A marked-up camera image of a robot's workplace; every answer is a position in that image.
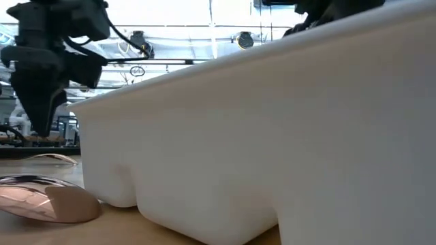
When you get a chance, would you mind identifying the rose gold spoon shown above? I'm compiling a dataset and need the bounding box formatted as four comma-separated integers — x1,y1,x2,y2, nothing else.
23,153,79,167
0,174,103,225

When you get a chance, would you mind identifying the hanging oval ring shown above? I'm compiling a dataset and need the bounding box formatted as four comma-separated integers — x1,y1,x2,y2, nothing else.
129,65,146,78

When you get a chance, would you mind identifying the long ceiling light strip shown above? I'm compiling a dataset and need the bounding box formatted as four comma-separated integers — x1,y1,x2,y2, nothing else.
102,58,212,65

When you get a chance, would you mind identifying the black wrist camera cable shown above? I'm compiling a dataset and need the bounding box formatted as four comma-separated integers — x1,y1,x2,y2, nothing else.
64,15,151,65

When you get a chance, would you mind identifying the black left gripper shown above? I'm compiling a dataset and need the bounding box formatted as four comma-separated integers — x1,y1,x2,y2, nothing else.
0,46,69,137

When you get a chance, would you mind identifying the black ceiling cable reel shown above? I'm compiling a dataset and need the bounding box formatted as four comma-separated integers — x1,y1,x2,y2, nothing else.
117,30,156,59
236,31,255,50

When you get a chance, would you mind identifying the white plastic cutlery tray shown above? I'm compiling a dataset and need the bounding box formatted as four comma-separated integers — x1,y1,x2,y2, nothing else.
67,0,436,245

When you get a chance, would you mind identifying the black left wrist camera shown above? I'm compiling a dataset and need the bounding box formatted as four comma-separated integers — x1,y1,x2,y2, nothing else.
63,50,109,90

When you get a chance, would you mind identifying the wooden workbench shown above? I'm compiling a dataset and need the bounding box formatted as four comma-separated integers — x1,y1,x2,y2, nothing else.
0,135,81,148

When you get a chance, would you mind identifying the black frame enclosure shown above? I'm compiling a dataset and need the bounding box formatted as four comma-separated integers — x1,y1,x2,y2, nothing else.
56,115,81,147

